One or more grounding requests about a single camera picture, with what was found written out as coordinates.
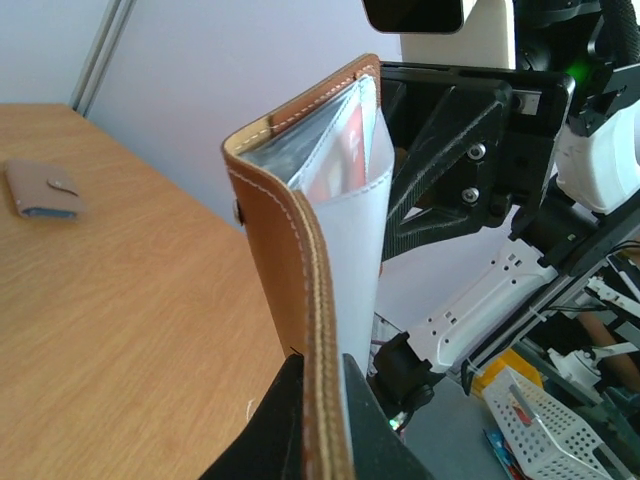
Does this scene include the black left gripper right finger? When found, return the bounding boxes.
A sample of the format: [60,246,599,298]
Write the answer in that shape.
[342,353,434,480]

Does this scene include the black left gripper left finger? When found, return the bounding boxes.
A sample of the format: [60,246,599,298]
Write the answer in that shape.
[201,354,304,480]

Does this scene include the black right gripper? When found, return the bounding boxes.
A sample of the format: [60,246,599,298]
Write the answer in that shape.
[381,62,575,260]

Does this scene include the red credit card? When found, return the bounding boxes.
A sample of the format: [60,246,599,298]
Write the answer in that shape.
[304,100,366,203]

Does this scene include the brown leather card holder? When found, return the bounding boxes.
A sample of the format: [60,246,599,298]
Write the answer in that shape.
[222,54,395,479]

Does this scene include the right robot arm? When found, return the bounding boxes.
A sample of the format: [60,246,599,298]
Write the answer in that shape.
[365,1,639,420]

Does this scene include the taupe leather card holder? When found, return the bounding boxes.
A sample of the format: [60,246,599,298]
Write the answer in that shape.
[5,158,87,219]

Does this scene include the yellow bin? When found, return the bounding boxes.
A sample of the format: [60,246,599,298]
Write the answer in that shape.
[472,348,544,399]

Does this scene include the white perforated basket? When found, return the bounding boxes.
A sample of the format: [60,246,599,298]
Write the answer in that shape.
[482,367,633,480]

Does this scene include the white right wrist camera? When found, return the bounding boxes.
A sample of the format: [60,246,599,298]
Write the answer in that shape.
[363,0,516,70]

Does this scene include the aluminium frame post right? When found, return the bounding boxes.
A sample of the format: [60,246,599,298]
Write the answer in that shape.
[69,0,137,117]

